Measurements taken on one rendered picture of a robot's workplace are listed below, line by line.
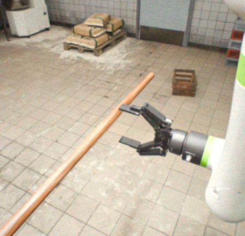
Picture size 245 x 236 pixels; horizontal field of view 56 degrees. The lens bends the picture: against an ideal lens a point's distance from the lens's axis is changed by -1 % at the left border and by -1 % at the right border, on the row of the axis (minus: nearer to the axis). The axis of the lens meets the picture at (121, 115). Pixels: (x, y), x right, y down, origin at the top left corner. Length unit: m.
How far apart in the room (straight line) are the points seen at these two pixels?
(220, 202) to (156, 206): 1.44
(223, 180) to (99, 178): 1.69
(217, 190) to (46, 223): 1.59
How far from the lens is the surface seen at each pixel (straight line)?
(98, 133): 0.73
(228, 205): 0.57
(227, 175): 0.52
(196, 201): 2.09
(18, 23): 5.73
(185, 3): 4.91
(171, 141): 0.69
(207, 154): 0.67
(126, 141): 0.80
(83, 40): 4.52
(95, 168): 2.22
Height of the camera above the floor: 1.68
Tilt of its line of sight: 36 degrees down
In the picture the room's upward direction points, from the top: straight up
